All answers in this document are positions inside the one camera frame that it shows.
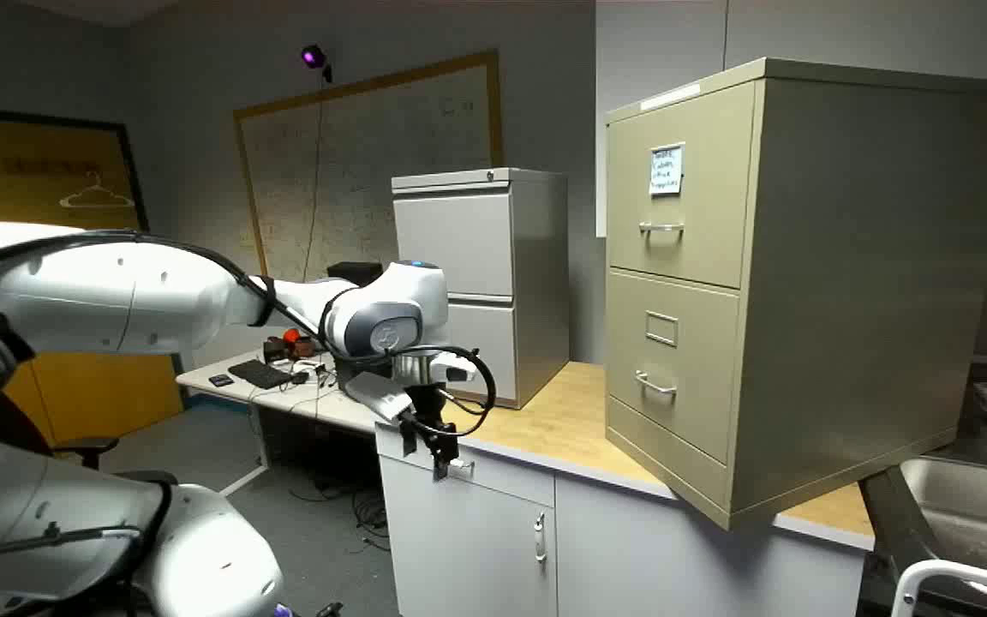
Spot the yellow door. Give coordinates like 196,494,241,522
0,104,190,448

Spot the white paper label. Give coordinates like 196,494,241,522
645,141,688,200

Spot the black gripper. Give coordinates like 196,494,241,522
398,379,462,480

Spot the white base cabinet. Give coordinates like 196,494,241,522
375,417,872,617

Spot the red desk object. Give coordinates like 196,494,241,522
261,326,321,363

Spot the white tube frame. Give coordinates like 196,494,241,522
888,556,987,617

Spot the steel sink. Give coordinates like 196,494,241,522
895,448,987,589

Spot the white clothes hanger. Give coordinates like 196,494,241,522
54,179,142,217

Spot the wood-framed whiteboard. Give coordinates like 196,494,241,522
230,48,508,320

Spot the grey two-drawer file cabinet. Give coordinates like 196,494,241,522
388,163,575,411

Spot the small black monitor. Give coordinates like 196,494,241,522
326,256,390,286

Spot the beige drawer with paper label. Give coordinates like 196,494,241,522
605,80,764,291

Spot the purple-lit wall camera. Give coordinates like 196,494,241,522
295,40,336,85

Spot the black keyboard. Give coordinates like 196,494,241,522
227,357,300,392

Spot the thin hanging camera cable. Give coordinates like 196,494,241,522
301,74,328,281

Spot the beige file cabinet housing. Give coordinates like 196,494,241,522
605,53,987,531

